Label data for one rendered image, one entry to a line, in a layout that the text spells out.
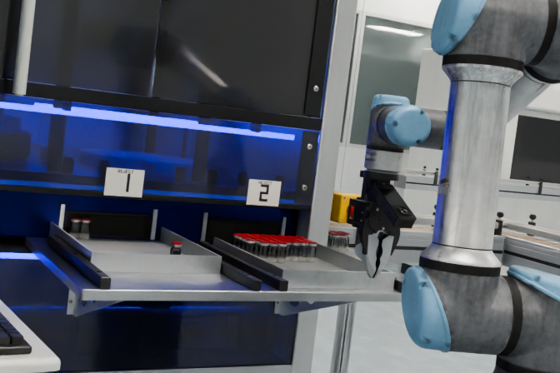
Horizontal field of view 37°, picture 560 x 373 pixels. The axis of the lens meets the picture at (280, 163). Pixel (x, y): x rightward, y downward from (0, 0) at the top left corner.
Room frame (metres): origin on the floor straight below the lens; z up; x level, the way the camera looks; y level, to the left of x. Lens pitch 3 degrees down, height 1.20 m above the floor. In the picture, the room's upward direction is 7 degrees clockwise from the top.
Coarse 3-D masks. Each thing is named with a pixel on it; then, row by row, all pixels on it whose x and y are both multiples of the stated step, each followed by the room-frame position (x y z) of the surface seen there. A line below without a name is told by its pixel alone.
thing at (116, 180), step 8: (112, 168) 1.78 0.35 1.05; (120, 168) 1.79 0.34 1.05; (112, 176) 1.78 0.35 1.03; (120, 176) 1.79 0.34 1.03; (136, 176) 1.80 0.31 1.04; (112, 184) 1.78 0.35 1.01; (120, 184) 1.79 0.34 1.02; (136, 184) 1.80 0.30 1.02; (104, 192) 1.77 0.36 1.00; (112, 192) 1.78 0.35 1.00; (120, 192) 1.79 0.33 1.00; (128, 192) 1.80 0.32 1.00; (136, 192) 1.81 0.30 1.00
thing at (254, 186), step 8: (248, 184) 1.93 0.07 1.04; (256, 184) 1.94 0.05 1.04; (264, 184) 1.95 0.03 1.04; (272, 184) 1.96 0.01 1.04; (280, 184) 1.97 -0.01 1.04; (248, 192) 1.93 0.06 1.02; (256, 192) 1.94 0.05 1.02; (272, 192) 1.96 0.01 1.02; (248, 200) 1.94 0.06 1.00; (256, 200) 1.94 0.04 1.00; (272, 200) 1.97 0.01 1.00
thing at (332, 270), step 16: (240, 256) 1.74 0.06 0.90; (256, 256) 1.67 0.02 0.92; (320, 256) 1.94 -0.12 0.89; (336, 256) 1.88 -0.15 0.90; (352, 256) 1.83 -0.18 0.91; (272, 272) 1.60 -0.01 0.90; (288, 272) 1.57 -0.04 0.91; (304, 272) 1.59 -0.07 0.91; (320, 272) 1.60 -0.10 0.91; (336, 272) 1.62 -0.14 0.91; (352, 272) 1.64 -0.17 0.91; (384, 272) 1.67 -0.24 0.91; (336, 288) 1.62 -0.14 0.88; (352, 288) 1.64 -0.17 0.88; (368, 288) 1.66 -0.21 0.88; (384, 288) 1.68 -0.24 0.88
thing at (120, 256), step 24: (72, 240) 1.62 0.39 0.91; (96, 240) 1.83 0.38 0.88; (120, 240) 1.87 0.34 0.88; (168, 240) 1.87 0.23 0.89; (96, 264) 1.51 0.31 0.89; (120, 264) 1.53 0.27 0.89; (144, 264) 1.55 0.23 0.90; (168, 264) 1.57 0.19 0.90; (192, 264) 1.60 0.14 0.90; (216, 264) 1.62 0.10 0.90
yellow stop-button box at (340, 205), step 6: (336, 192) 2.08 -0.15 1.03; (342, 192) 2.12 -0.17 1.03; (348, 192) 2.13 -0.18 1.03; (336, 198) 2.07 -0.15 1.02; (342, 198) 2.05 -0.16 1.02; (348, 198) 2.06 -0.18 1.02; (336, 204) 2.07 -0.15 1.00; (342, 204) 2.05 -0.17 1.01; (348, 204) 2.06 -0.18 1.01; (336, 210) 2.07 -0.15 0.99; (342, 210) 2.05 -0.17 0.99; (336, 216) 2.06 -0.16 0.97; (342, 216) 2.06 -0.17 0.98; (342, 222) 2.06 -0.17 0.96
